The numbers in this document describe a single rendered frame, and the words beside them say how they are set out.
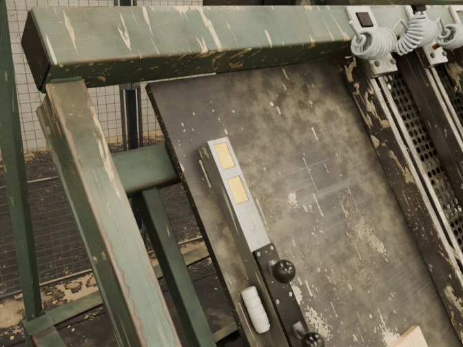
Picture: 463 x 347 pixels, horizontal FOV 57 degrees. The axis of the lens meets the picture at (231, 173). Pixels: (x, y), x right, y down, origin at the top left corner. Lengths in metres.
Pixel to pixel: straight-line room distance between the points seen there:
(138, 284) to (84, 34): 0.39
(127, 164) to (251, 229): 0.26
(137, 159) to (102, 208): 0.17
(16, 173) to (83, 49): 0.64
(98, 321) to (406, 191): 2.12
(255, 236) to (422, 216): 0.52
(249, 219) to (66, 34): 0.44
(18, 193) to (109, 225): 0.68
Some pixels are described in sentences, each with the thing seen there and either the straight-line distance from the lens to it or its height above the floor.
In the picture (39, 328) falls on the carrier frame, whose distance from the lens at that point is 1.71.
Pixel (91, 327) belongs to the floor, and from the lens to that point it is 2.82.
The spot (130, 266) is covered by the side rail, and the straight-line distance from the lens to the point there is 0.67.
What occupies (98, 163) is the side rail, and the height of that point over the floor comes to 1.65.
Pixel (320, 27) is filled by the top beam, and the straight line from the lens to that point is 1.08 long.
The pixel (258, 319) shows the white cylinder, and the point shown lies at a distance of 0.80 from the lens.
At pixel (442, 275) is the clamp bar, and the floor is 1.27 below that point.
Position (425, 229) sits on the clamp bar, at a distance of 1.20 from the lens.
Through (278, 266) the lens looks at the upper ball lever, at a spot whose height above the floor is 1.52.
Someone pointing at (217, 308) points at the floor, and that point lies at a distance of 2.86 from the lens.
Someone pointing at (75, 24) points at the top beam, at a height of 1.85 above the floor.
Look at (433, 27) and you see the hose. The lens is 1.22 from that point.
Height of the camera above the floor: 1.93
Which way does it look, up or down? 25 degrees down
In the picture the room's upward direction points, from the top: 3 degrees clockwise
